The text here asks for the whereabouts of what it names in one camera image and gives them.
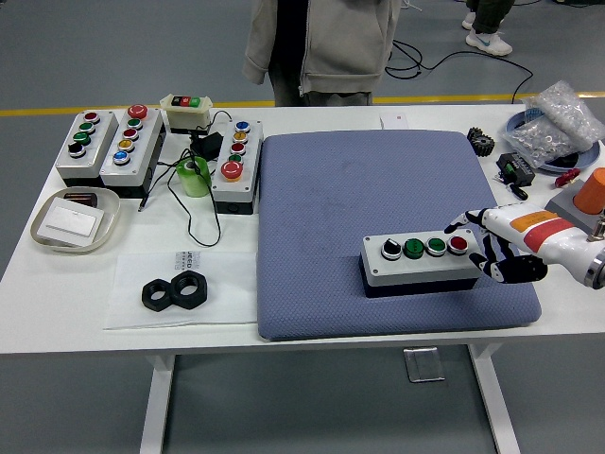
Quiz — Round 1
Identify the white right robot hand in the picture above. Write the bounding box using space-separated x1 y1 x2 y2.
443 202 597 285

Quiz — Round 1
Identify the four-control button box with selector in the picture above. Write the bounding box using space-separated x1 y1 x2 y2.
359 229 481 300

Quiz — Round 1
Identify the five-button box with emergency stop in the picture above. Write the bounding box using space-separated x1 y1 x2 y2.
98 103 166 199
210 117 265 217

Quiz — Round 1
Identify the four-button grey control box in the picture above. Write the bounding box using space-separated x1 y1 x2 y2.
55 109 119 188

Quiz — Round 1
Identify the black terminal module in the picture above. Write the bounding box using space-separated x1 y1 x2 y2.
494 150 538 188

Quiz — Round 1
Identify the black gear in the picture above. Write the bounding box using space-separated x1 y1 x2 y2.
466 126 496 158

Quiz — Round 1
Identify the blue plate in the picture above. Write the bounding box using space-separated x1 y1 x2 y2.
505 111 604 174

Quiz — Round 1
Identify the clear bag of washers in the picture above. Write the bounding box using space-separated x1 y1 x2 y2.
503 79 605 169

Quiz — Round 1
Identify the white table leg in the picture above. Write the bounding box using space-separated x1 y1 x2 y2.
465 343 521 454
139 353 177 454

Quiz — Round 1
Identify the small white card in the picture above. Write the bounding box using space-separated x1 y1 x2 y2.
379 112 410 131

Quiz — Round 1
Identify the person with white shoes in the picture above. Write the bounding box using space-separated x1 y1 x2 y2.
461 0 516 58

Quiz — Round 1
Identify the blue-grey padded mat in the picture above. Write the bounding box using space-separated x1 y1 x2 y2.
256 130 544 341

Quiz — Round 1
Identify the clear plastic bag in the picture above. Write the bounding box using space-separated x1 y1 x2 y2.
102 250 259 331

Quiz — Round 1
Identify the black power adapter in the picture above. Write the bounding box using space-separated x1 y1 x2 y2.
188 131 226 162

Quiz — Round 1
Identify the large black hex nut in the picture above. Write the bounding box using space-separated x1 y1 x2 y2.
168 269 210 311

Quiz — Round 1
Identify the green tape roll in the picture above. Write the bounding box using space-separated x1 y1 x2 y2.
175 155 212 199

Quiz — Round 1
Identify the small black hex nut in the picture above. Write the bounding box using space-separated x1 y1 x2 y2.
140 277 174 313

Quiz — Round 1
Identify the white oval tray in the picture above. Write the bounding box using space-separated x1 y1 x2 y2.
29 186 123 255

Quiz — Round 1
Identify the dark red small box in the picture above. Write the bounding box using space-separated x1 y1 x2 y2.
62 190 99 208

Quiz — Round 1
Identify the metal bracket under table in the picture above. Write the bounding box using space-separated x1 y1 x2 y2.
403 347 446 383

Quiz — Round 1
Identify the black floor cable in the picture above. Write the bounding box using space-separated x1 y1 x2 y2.
385 40 535 103

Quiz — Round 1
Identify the cream three-button switch box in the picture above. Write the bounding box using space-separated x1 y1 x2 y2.
159 93 215 135

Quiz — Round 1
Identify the black adapter cord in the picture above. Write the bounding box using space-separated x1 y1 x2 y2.
138 109 233 248

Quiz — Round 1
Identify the white wall switch panel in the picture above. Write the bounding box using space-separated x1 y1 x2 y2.
36 196 106 249

